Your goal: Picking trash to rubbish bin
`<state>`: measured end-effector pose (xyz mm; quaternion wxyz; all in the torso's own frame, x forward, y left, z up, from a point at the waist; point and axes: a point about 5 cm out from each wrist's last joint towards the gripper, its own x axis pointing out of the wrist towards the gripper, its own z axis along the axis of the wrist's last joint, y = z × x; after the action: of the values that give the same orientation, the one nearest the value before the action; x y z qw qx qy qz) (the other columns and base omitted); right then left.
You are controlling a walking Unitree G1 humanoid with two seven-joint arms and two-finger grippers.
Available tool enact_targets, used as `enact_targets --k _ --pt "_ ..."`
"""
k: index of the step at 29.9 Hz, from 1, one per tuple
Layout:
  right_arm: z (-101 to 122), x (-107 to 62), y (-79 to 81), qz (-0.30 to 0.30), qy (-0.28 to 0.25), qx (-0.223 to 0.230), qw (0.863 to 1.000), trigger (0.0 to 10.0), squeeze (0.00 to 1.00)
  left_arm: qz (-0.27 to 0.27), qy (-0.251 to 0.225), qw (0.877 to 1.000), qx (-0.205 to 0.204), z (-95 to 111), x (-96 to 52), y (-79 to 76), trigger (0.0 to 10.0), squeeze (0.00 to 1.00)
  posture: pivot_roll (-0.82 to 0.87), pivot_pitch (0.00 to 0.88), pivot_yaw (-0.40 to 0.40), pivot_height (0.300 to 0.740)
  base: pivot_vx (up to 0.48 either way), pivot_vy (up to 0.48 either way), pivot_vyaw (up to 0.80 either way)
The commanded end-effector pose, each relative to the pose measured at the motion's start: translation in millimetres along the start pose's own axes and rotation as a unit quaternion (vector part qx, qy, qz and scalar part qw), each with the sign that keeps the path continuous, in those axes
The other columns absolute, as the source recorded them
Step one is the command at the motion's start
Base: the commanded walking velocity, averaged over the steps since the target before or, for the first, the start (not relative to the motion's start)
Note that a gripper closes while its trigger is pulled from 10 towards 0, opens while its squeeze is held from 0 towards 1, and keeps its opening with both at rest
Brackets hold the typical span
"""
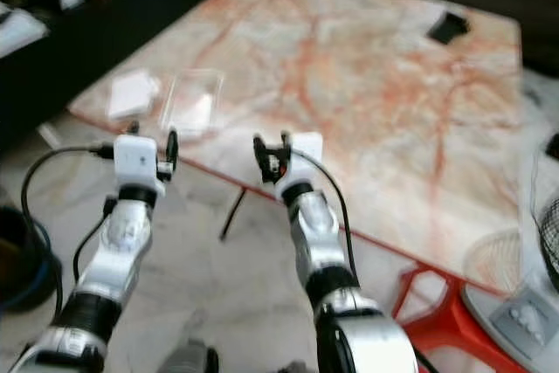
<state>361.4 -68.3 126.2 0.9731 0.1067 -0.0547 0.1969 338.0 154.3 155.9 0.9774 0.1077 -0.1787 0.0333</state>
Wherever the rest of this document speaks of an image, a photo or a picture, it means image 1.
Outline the black television cabinet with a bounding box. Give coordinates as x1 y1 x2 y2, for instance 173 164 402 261
0 0 265 152

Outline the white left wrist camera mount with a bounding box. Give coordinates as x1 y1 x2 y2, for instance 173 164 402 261
113 132 166 187

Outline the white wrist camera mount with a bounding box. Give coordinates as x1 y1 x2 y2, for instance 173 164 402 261
275 131 325 190
113 132 166 187

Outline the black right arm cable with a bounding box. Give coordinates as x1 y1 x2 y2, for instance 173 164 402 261
292 149 361 283

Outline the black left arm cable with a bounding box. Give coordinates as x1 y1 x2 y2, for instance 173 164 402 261
19 143 115 321

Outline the small black flat object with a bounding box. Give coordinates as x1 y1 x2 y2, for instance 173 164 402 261
427 10 472 45

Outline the black mesh fan guard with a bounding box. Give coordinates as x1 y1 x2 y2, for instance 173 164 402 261
528 133 559 288

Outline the black rubbish bin blue rim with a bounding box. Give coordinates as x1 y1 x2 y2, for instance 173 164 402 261
0 204 54 314

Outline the red metal table frame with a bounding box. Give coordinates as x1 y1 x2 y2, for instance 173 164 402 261
388 262 527 373

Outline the white square lid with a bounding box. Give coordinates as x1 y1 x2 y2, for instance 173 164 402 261
107 71 163 121

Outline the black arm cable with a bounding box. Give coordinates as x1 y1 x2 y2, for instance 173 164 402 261
19 143 115 321
292 149 361 283

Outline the white floor fan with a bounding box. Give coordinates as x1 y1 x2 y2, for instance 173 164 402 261
459 228 559 373

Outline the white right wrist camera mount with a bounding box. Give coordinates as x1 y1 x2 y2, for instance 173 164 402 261
275 131 325 190

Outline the thin black table leg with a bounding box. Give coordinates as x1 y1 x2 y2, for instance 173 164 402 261
220 184 248 242

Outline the clear plastic food container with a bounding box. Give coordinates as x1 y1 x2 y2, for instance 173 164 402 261
158 67 226 139

